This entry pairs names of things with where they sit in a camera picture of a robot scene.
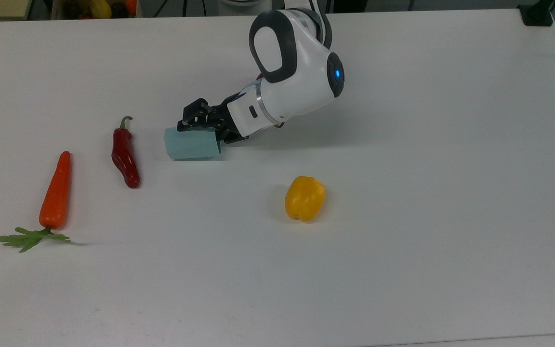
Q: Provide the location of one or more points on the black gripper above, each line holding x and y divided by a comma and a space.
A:
219, 118

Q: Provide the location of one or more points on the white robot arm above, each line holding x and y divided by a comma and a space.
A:
297, 67

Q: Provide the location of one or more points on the red chili pepper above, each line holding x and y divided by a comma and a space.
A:
125, 154

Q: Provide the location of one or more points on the yellow bell pepper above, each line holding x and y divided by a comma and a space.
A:
305, 198

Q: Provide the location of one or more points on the orange toy fruit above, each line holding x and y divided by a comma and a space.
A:
131, 6

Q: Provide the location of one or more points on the yellow toy fruit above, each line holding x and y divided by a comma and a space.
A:
100, 7

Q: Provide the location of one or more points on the orange carrot with green leaves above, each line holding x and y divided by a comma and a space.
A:
56, 193

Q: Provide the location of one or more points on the box of toy fruit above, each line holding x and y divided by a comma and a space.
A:
72, 10

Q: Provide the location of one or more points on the black clamp mount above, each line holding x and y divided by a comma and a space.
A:
536, 12

